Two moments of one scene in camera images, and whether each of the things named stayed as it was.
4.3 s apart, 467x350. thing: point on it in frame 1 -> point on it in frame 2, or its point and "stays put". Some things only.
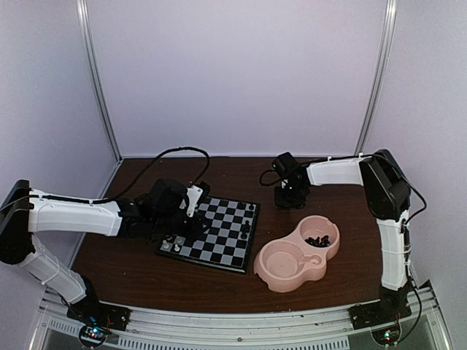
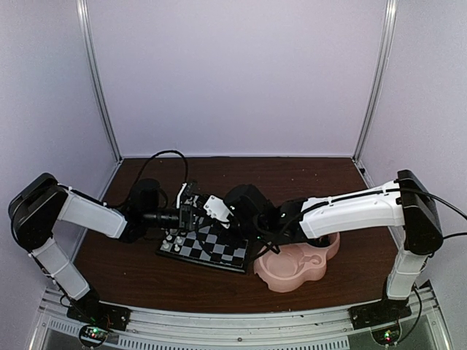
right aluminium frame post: (390, 10) stays put
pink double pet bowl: (284, 264) stays put
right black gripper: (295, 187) -> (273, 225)
